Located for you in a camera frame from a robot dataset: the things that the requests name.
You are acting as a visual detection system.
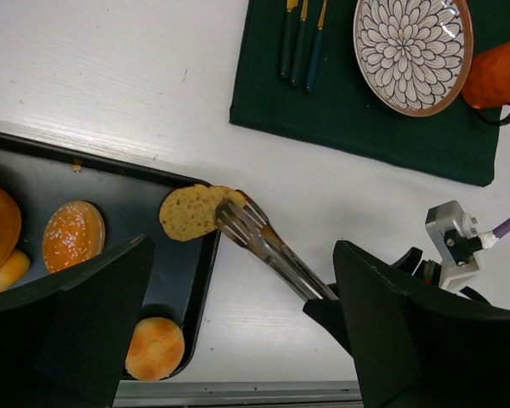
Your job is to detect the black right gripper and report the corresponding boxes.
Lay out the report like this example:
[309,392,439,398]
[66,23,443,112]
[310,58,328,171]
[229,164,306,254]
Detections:
[303,247,490,355]

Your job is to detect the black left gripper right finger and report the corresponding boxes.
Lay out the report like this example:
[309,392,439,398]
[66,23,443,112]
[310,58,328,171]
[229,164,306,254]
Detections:
[333,241,510,407]

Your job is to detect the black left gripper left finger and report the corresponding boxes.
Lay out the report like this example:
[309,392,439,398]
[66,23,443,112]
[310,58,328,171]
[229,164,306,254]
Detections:
[0,235,155,407]

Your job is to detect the sesame bun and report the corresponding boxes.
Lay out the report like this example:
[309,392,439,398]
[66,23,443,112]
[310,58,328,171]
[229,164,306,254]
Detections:
[42,201,105,274]

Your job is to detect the steel serving tongs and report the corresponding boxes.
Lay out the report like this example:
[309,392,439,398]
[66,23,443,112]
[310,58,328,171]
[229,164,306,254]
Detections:
[214,192,338,301]

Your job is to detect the seeded bread slice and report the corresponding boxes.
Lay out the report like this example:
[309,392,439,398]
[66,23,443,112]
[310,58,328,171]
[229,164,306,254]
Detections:
[159,184,247,242]

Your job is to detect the round bread roll right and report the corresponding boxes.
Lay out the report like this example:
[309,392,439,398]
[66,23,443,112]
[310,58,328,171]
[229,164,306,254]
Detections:
[125,317,185,382]

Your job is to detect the black baking tray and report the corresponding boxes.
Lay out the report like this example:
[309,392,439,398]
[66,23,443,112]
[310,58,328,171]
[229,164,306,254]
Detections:
[0,133,219,372]

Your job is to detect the dark green placemat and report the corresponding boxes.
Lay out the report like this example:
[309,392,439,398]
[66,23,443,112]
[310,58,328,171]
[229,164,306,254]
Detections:
[229,1,499,187]

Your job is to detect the floral patterned plate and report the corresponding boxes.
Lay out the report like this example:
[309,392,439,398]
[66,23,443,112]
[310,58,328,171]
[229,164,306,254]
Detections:
[353,0,473,117]

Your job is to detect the orange mug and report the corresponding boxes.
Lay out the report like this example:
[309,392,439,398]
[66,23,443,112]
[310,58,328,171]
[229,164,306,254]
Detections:
[461,42,510,127]

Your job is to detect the aluminium rail front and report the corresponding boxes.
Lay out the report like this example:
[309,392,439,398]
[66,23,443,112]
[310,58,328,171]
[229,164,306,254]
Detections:
[113,380,363,407]

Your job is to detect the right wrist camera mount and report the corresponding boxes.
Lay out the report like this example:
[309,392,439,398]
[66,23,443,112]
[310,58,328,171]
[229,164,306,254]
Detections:
[422,201,498,296]

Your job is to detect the gold spoon green handle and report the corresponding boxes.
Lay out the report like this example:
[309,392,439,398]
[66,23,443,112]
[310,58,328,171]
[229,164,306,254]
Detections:
[304,0,328,94]

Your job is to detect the gold fork green handle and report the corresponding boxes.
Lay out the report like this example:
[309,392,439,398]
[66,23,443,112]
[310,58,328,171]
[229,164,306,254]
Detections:
[289,0,309,88]

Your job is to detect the gold knife green handle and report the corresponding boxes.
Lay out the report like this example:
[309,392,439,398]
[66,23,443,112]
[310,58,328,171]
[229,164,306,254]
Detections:
[279,0,299,80]

